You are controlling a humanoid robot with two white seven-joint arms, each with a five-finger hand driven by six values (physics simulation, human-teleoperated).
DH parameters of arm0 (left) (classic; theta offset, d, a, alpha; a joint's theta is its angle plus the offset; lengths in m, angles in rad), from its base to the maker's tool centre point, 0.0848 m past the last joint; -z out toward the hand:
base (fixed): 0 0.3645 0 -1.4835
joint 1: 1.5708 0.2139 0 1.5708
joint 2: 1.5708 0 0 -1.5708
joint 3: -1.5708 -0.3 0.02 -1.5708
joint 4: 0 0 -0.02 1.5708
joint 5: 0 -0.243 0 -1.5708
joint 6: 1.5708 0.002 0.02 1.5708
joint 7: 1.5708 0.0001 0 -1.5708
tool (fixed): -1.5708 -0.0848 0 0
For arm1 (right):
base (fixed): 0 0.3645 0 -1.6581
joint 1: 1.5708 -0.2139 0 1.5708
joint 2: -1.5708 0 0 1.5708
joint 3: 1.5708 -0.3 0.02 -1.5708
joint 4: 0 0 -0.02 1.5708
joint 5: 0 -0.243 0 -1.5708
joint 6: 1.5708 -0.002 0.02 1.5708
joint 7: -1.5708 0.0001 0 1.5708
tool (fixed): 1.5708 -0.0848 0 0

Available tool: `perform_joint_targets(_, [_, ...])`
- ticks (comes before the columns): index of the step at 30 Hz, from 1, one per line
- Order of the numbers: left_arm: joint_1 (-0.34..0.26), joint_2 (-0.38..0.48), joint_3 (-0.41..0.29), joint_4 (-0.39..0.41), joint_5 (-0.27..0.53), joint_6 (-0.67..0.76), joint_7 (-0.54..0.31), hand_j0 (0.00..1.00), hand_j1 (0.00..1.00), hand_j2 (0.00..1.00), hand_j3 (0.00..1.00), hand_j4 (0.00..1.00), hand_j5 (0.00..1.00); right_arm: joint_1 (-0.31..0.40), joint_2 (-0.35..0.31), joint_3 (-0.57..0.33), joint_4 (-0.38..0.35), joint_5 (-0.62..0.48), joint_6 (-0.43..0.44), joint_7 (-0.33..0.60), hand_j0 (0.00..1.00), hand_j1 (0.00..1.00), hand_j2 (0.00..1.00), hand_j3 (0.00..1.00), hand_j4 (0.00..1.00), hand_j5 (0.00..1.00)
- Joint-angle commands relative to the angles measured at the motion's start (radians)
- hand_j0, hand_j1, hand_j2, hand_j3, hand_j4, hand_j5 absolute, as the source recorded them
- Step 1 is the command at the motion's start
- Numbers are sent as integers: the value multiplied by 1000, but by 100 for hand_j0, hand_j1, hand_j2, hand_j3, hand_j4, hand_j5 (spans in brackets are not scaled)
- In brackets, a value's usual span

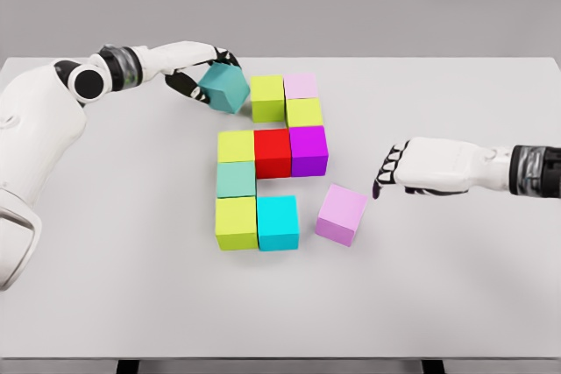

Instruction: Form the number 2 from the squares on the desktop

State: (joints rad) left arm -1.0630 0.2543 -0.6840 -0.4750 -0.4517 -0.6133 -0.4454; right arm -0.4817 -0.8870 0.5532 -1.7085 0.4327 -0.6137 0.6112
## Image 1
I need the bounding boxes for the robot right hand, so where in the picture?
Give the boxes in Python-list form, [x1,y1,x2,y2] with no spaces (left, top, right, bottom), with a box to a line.
[372,136,493,201]

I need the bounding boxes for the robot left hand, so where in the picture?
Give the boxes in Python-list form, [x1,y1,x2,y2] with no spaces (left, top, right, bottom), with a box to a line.
[160,41,244,106]

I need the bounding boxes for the teal cube block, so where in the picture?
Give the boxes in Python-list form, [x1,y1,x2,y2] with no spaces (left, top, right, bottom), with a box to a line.
[197,61,252,116]

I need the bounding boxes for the yellow-green cube block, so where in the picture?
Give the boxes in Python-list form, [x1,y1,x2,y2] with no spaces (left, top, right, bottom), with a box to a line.
[214,195,259,252]
[285,97,325,129]
[249,74,287,124]
[217,129,257,165]

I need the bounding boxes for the pale pink cube block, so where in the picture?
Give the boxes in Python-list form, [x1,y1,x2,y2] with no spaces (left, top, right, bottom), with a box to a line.
[283,72,320,101]

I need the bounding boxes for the purple cube block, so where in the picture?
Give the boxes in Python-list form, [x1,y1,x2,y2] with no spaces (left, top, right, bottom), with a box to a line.
[288,124,330,178]

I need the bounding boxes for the red cube block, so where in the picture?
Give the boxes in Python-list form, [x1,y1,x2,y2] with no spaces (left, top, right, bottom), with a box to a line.
[252,128,293,180]

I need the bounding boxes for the mint green cube block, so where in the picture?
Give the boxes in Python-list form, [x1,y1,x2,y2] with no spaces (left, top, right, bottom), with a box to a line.
[216,160,258,200]

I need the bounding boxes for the cyan cube block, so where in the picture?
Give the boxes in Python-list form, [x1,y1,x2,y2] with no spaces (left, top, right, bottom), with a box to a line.
[255,194,301,252]

